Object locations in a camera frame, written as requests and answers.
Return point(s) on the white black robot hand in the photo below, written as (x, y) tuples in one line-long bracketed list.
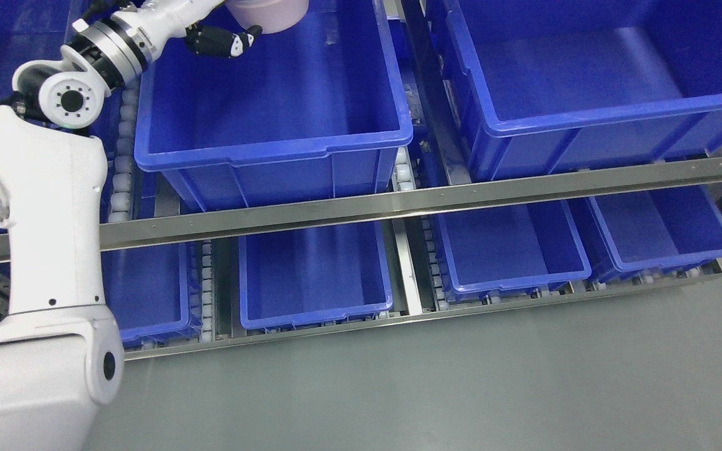
[(204, 28)]

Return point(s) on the pink bowl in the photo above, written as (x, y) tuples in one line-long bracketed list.
[(272, 16)]

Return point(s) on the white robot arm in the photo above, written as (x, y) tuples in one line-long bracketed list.
[(61, 354)]

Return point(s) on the blue bin upper middle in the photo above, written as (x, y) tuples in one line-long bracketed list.
[(314, 112)]

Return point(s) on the blue bin lower middle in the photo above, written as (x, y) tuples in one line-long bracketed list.
[(312, 276)]

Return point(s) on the blue bin lower left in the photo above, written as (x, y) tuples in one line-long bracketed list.
[(154, 293)]

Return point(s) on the blue bin upper right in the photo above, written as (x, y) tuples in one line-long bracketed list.
[(542, 87)]

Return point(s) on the blue bin lower far right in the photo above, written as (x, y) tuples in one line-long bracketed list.
[(655, 231)]

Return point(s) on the steel shelf rail upper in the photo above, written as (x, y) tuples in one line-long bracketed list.
[(418, 202)]

